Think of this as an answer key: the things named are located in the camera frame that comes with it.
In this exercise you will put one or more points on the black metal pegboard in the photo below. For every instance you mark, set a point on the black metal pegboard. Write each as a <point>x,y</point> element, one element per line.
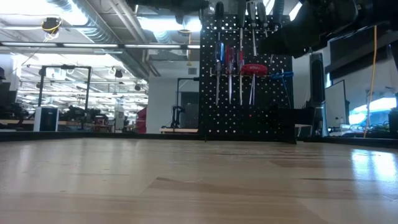
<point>264,109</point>

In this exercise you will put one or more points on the black ceiling spotlight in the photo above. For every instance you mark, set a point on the black ceiling spotlight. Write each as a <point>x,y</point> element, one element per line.
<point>137,87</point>
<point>118,73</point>

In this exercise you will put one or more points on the black jointed arm device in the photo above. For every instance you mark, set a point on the black jointed arm device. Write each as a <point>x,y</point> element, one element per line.
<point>177,115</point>

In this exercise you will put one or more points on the black doorway frame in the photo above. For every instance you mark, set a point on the black doorway frame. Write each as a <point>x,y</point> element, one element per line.
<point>178,93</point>

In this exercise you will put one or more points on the silver ventilation duct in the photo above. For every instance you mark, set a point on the silver ventilation duct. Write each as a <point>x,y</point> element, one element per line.
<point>93,25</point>

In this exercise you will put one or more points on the black metal stand frame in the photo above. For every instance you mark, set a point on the black metal stand frame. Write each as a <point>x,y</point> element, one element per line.
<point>65,67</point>

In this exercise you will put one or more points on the black ceiling device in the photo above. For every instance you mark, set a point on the black ceiling device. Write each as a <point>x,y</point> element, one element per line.
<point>50,25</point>

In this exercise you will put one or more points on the red cabinet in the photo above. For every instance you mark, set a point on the red cabinet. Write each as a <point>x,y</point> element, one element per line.
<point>142,119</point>

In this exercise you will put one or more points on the black tall column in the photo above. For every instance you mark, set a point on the black tall column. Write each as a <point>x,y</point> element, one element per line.
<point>317,93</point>

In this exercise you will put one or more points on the white panel monitor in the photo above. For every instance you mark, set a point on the white panel monitor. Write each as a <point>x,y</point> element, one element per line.
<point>335,105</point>

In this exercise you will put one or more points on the light wooden desk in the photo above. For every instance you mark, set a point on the light wooden desk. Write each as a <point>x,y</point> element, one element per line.
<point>177,130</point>

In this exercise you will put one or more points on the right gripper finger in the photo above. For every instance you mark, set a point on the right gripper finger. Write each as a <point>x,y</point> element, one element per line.
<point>295,34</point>

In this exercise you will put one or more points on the black plastic bin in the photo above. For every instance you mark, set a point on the black plastic bin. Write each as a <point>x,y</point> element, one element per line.
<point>292,124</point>

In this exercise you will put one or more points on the white box cabinet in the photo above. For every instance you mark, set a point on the white box cabinet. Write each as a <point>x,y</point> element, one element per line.
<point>36,119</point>

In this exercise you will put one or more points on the long ceiling light bar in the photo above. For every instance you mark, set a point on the long ceiling light bar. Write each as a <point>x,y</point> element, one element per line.
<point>93,45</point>

